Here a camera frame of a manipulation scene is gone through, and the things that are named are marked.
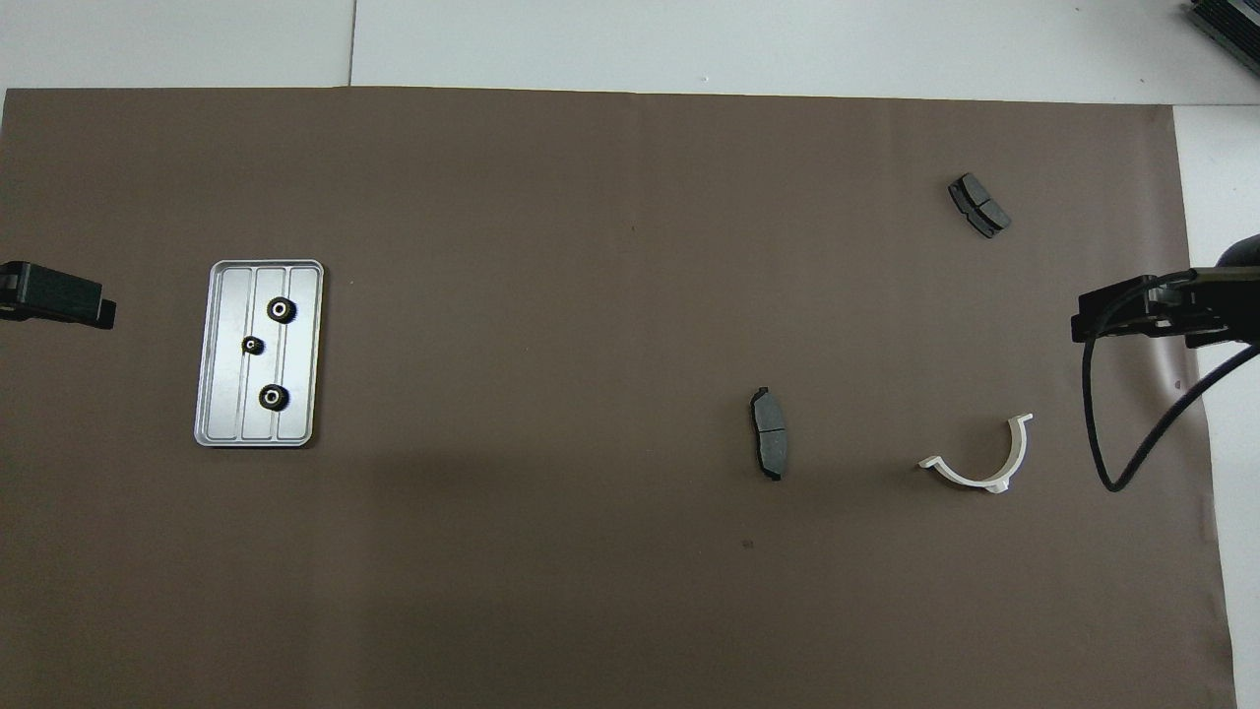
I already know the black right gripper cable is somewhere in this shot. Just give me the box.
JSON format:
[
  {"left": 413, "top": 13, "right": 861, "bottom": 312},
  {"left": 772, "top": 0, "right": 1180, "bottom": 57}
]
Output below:
[{"left": 1080, "top": 268, "right": 1260, "bottom": 492}]

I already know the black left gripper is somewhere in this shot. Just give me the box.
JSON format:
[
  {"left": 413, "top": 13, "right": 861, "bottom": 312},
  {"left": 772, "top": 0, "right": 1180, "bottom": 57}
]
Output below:
[{"left": 0, "top": 261, "right": 117, "bottom": 329}]

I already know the long grey brake pad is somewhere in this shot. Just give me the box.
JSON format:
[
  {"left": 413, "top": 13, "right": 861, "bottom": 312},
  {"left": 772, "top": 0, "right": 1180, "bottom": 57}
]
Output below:
[{"left": 750, "top": 386, "right": 789, "bottom": 483}]

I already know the brown paper table mat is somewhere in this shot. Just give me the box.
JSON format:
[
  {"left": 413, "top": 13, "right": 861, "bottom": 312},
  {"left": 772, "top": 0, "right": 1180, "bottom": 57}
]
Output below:
[{"left": 0, "top": 87, "right": 1239, "bottom": 709}]

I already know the short grey brake pad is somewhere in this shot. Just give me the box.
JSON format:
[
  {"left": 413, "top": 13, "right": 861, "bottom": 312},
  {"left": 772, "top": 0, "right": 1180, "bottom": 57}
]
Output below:
[{"left": 947, "top": 172, "right": 1013, "bottom": 239}]

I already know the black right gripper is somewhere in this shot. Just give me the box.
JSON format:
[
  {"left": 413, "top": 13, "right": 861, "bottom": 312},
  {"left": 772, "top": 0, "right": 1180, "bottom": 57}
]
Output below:
[{"left": 1071, "top": 233, "right": 1260, "bottom": 348}]

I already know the black ribbed device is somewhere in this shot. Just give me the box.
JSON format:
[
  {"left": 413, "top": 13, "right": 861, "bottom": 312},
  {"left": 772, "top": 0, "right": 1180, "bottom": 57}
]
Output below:
[{"left": 1186, "top": 0, "right": 1260, "bottom": 50}]

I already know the silver metal compartment tray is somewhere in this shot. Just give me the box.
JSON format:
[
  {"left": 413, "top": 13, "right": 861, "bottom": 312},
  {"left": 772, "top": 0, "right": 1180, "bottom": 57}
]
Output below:
[{"left": 194, "top": 259, "right": 326, "bottom": 449}]

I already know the white curved plastic bracket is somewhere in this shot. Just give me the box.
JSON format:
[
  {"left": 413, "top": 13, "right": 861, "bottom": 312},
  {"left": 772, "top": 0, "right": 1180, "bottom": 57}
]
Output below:
[{"left": 917, "top": 412, "right": 1035, "bottom": 494}]

